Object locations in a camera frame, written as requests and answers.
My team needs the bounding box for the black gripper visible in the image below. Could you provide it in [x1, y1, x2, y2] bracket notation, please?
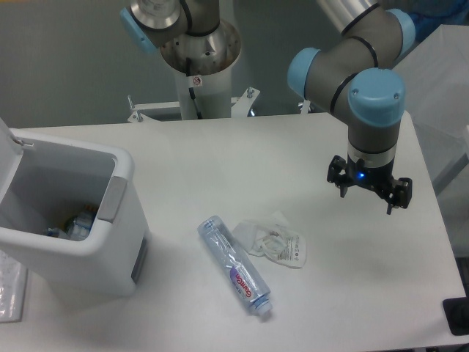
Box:
[327, 155, 413, 215]

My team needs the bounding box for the white mask plastic wrapper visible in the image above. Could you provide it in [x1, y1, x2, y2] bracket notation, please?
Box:
[232, 211, 307, 269]

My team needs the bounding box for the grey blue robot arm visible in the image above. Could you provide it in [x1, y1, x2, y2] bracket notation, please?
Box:
[119, 1, 416, 209]

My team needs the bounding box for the trash inside bin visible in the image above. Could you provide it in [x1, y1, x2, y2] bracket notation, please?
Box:
[43, 205, 98, 241]

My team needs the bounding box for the white trash can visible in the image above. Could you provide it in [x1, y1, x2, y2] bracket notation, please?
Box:
[1, 125, 149, 296]

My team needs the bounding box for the silver clamp bolt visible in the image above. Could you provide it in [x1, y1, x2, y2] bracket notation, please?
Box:
[298, 100, 315, 114]

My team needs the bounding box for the white covered side table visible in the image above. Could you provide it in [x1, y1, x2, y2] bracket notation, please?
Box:
[394, 25, 468, 196]

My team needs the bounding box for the black device at edge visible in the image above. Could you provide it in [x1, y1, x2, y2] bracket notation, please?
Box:
[443, 297, 468, 336]

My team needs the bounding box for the clear plastic water bottle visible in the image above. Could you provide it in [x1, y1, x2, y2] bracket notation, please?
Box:
[197, 216, 273, 317]

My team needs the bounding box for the blue plastic bag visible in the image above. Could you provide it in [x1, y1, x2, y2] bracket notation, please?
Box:
[410, 7, 468, 42]

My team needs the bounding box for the clear plastic sheet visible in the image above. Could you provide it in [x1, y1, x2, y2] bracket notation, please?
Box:
[1, 252, 28, 323]

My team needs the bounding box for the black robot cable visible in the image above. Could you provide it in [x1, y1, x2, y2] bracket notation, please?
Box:
[185, 57, 203, 120]

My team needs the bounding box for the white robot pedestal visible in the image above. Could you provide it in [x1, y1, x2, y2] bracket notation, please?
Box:
[160, 20, 241, 120]

